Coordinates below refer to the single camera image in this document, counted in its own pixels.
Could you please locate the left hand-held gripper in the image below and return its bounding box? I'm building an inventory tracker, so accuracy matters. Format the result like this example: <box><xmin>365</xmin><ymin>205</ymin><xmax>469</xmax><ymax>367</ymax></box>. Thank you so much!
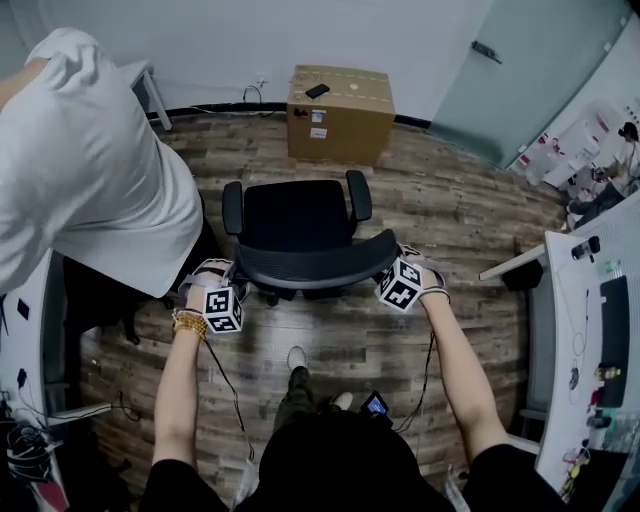
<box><xmin>203</xmin><ymin>285</ymin><xmax>245</xmax><ymax>335</ymax></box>

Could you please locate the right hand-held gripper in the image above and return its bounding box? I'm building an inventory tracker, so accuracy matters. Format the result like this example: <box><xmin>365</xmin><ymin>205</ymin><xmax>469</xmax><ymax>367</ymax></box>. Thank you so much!
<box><xmin>374</xmin><ymin>256</ymin><xmax>425</xmax><ymax>315</ymax></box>

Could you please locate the black mesh office chair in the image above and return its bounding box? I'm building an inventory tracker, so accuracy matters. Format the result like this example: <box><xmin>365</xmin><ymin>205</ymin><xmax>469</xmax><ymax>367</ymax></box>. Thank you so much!
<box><xmin>221</xmin><ymin>168</ymin><xmax>401</xmax><ymax>307</ymax></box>

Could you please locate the person's left forearm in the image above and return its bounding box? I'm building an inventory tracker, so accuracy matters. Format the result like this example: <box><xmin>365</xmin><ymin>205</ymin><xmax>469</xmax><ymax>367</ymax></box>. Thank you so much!
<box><xmin>151</xmin><ymin>307</ymin><xmax>211</xmax><ymax>469</ymax></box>

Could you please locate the person's right forearm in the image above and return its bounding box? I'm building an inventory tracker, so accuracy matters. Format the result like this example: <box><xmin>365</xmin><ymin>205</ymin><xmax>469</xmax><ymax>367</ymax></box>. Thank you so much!
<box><xmin>418</xmin><ymin>294</ymin><xmax>511</xmax><ymax>466</ymax></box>

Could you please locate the black desk partition panel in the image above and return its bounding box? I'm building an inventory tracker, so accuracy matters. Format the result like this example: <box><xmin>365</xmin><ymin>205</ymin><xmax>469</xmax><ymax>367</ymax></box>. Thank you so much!
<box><xmin>598</xmin><ymin>274</ymin><xmax>631</xmax><ymax>409</ymax></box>

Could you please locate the person's right hand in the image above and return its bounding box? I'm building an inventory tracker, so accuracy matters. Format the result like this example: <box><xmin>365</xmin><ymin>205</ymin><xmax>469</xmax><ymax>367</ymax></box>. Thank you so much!
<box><xmin>396</xmin><ymin>243</ymin><xmax>450</xmax><ymax>297</ymax></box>

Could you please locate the person's left hand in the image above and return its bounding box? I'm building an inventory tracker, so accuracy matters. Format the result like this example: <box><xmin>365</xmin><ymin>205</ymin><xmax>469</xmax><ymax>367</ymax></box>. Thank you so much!
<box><xmin>178</xmin><ymin>258</ymin><xmax>237</xmax><ymax>312</ymax></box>

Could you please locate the black wrist band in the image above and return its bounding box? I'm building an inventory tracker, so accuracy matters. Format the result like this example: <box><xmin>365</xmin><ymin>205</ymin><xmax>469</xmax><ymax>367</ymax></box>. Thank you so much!
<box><xmin>419</xmin><ymin>285</ymin><xmax>452</xmax><ymax>305</ymax></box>

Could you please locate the black handheld screen device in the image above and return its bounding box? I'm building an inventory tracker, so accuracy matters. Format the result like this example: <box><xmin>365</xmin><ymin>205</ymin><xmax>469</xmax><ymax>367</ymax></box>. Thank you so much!
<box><xmin>359</xmin><ymin>390</ymin><xmax>395</xmax><ymax>427</ymax></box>

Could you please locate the black waste bin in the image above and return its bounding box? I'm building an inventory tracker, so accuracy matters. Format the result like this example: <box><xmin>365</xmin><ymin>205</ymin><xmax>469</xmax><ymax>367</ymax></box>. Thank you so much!
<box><xmin>501</xmin><ymin>258</ymin><xmax>545</xmax><ymax>293</ymax></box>

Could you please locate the brown cardboard box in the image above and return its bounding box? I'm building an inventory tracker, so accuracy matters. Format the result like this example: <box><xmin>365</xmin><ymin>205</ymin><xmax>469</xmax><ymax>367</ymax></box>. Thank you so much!
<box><xmin>285</xmin><ymin>63</ymin><xmax>397</xmax><ymax>167</ymax></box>

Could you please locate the person's black shirt torso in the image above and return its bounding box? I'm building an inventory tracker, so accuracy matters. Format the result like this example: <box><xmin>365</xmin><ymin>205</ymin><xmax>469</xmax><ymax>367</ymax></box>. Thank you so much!
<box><xmin>139</xmin><ymin>409</ymin><xmax>569</xmax><ymax>512</ymax></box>

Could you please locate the frosted glass door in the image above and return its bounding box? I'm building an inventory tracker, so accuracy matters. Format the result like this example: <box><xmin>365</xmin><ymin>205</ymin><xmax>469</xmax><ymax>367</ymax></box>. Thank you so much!
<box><xmin>428</xmin><ymin>0</ymin><xmax>635</xmax><ymax>170</ymax></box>

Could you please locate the gold bead bracelet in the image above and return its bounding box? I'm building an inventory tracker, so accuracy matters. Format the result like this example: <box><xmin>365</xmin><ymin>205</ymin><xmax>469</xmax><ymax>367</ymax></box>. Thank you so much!
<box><xmin>171</xmin><ymin>308</ymin><xmax>210</xmax><ymax>342</ymax></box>

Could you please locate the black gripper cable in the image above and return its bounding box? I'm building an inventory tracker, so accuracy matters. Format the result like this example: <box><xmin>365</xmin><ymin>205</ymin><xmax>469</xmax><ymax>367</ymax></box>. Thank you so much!
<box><xmin>392</xmin><ymin>329</ymin><xmax>437</xmax><ymax>435</ymax></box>
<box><xmin>199</xmin><ymin>337</ymin><xmax>256</xmax><ymax>462</ymax></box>

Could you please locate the black door handle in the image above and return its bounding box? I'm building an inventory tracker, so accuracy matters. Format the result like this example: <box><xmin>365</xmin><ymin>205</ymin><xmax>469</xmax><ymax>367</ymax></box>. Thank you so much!
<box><xmin>471</xmin><ymin>40</ymin><xmax>503</xmax><ymax>65</ymax></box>

